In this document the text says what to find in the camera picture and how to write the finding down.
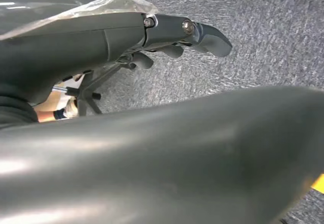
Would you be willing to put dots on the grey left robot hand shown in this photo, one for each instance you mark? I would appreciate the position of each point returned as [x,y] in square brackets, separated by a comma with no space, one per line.
[75,55]

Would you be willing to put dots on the person's leg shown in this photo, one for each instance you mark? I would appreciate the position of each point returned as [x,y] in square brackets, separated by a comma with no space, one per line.
[47,116]

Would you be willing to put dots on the black office chair base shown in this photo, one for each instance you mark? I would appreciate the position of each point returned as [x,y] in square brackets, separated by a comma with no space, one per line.
[84,93]

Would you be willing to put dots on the clear plastic film wrap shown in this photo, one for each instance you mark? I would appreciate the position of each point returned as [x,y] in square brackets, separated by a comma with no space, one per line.
[50,1]

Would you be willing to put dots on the ribbed grey left arm sleeve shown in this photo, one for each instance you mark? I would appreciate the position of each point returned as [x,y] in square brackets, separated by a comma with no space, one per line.
[12,112]

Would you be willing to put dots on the yellow floor tape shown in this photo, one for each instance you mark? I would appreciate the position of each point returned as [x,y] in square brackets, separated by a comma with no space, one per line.
[319,184]

